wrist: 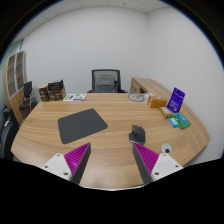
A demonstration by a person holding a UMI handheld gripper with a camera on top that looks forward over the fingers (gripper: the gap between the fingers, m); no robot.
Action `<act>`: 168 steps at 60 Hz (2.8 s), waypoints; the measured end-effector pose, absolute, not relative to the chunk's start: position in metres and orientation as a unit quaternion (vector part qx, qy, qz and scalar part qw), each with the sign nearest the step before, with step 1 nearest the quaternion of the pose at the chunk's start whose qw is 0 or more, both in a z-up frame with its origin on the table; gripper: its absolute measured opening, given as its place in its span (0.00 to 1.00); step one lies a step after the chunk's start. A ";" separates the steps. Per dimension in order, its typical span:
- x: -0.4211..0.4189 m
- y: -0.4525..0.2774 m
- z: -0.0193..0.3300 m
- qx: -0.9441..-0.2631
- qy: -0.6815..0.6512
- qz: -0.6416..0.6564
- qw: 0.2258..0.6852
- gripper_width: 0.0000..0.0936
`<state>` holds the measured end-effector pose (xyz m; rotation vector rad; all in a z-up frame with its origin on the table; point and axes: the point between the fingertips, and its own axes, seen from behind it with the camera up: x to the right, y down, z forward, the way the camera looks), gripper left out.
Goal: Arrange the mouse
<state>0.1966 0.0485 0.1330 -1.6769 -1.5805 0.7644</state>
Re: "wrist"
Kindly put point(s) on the black chair at left edge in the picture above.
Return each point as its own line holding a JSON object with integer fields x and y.
{"x": 9, "y": 127}

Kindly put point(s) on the tan flat box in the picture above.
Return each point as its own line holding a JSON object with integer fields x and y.
{"x": 165, "y": 112}

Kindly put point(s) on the purple standing card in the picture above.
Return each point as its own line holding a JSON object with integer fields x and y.
{"x": 176, "y": 100}

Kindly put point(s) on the dark brown boxes stack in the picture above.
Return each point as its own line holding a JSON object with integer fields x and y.
{"x": 52, "y": 91}

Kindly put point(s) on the green box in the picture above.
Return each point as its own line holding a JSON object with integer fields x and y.
{"x": 182, "y": 121}

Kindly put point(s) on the dark grey mouse pad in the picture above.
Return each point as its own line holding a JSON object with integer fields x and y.
{"x": 79, "y": 125}

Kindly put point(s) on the round silver disc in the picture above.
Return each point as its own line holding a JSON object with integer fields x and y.
{"x": 136, "y": 97}

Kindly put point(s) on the small white round object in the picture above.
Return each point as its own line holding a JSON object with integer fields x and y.
{"x": 166, "y": 148}

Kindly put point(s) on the wooden bookshelf with glass doors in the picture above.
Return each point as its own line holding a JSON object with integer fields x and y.
{"x": 14, "y": 78}

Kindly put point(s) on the small blue box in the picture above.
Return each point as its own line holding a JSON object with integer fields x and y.
{"x": 173, "y": 122}

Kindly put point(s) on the black chair near bookshelf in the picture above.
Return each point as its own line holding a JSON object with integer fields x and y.
{"x": 29, "y": 100}

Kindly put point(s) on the white green booklet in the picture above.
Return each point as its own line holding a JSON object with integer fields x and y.
{"x": 75, "y": 97}

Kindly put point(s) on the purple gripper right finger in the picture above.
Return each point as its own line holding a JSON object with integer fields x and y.
{"x": 153, "y": 166}

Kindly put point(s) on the black mesh office chair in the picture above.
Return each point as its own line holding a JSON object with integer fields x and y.
{"x": 106, "y": 81}

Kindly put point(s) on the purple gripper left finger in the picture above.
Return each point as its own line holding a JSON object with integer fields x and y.
{"x": 70, "y": 166}

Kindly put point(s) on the brown cardboard box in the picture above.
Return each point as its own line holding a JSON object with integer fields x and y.
{"x": 155, "y": 102}

